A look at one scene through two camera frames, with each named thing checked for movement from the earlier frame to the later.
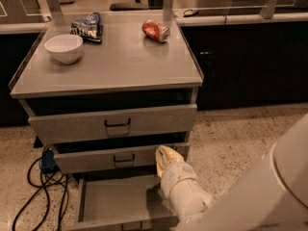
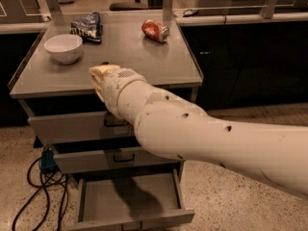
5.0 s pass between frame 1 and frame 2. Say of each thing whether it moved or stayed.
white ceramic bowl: stayed
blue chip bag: stayed
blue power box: stayed
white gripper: moved
